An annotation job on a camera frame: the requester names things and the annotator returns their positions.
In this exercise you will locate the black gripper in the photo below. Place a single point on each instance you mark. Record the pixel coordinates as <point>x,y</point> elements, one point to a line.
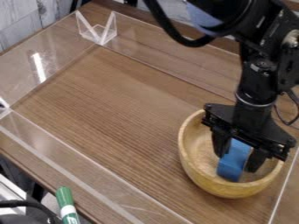
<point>252,126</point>

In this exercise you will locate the blue rectangular block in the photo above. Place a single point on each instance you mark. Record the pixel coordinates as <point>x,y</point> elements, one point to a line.
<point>231,164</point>

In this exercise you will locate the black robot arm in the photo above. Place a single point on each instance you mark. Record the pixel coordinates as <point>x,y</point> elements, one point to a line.
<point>266,28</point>

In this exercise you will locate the brown wooden bowl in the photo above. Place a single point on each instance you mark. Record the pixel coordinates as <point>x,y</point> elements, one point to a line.
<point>199,163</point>

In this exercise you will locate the green marker pen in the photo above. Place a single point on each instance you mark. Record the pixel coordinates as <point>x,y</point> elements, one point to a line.
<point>68,213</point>

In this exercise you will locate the clear acrylic tray wall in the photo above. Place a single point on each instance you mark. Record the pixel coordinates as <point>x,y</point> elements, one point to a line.
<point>104,197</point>

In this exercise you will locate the clear acrylic corner bracket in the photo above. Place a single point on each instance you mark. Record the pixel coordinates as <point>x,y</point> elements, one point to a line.
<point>100,34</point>

